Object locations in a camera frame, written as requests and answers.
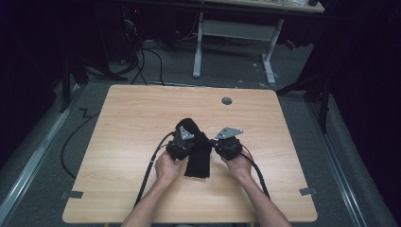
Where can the grey tape strip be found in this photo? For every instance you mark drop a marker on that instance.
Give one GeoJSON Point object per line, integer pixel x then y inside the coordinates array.
{"type": "Point", "coordinates": [73, 194]}
{"type": "Point", "coordinates": [308, 191]}

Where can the white-framed desk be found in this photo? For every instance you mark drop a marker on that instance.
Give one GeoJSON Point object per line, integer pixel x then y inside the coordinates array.
{"type": "Point", "coordinates": [239, 30]}

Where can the black metal stand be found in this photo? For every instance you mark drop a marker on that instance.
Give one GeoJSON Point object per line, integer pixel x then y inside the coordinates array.
{"type": "Point", "coordinates": [67, 82]}
{"type": "Point", "coordinates": [323, 104]}

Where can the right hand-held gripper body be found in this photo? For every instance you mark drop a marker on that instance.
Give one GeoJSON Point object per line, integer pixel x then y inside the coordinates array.
{"type": "Point", "coordinates": [228, 148]}

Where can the small red object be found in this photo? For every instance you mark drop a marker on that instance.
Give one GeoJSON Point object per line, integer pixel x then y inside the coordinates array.
{"type": "Point", "coordinates": [290, 44]}

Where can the black sock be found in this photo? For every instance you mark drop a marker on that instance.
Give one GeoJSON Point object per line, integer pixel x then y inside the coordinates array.
{"type": "Point", "coordinates": [199, 157]}

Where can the grey round table grommet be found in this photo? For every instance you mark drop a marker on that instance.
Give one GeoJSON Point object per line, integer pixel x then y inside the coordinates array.
{"type": "Point", "coordinates": [226, 101]}

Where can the metal floor rail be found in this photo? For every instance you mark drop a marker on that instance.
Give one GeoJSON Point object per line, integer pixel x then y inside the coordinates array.
{"type": "Point", "coordinates": [340, 170]}
{"type": "Point", "coordinates": [34, 157]}

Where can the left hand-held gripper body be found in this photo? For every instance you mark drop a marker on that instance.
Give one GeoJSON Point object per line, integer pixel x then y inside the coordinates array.
{"type": "Point", "coordinates": [179, 148]}

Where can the person's right hand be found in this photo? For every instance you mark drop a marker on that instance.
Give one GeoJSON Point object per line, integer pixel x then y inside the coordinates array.
{"type": "Point", "coordinates": [239, 167]}

